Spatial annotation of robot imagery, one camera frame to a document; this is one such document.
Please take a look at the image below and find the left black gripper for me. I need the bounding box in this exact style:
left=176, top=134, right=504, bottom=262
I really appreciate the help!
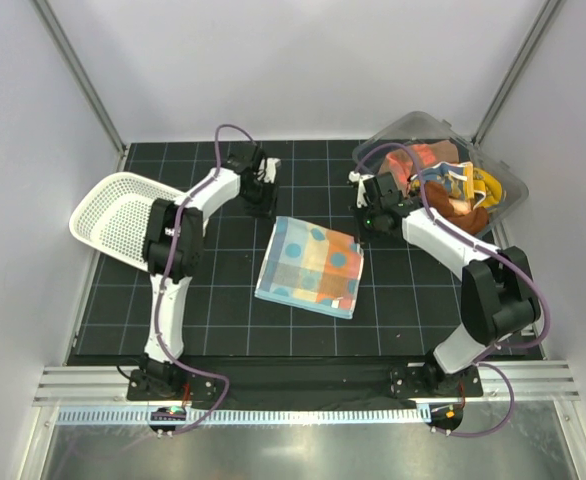
left=241, top=177, right=280, bottom=224

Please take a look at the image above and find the blue polka dot towel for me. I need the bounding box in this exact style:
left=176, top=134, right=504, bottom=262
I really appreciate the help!
left=255, top=216, right=364, bottom=319

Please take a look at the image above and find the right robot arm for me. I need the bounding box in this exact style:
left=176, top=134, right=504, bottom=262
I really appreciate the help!
left=348, top=171, right=541, bottom=396

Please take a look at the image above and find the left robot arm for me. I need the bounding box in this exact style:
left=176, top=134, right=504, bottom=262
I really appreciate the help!
left=128, top=143, right=281, bottom=400

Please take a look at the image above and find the pink brown towel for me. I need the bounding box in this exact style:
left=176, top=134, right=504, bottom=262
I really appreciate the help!
left=379, top=140, right=460, bottom=194

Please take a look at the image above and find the yellow blue patterned towel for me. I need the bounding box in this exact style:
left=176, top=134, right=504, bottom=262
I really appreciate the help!
left=422, top=162, right=506, bottom=213

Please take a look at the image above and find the clear plastic storage bin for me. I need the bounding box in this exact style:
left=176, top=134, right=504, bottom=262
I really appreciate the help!
left=353, top=111, right=529, bottom=236

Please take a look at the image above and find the white perforated plastic basket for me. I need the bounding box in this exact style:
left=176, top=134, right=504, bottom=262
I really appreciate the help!
left=69, top=172, right=181, bottom=272

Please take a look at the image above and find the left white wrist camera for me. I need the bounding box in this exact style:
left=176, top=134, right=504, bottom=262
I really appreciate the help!
left=262, top=157, right=281, bottom=184

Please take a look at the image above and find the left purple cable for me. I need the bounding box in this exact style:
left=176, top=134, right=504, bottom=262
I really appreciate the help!
left=150, top=122, right=264, bottom=436

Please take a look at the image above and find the purple cable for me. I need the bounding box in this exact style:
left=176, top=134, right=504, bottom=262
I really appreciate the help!
left=150, top=122, right=264, bottom=436
left=353, top=144, right=554, bottom=439

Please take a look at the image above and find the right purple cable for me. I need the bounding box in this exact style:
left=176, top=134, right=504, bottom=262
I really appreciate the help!
left=353, top=144, right=554, bottom=439

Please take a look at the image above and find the white slotted cable duct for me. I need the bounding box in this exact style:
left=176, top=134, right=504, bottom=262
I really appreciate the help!
left=56, top=405, right=431, bottom=427

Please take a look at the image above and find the right aluminium frame post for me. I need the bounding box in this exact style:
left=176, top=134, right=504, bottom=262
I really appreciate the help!
left=472, top=0, right=565, bottom=145

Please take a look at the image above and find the aluminium frame post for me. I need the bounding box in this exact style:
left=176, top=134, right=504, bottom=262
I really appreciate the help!
left=29, top=0, right=126, bottom=154
left=472, top=0, right=565, bottom=145

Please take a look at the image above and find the left aluminium frame post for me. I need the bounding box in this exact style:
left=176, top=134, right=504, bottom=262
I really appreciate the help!
left=29, top=0, right=126, bottom=154

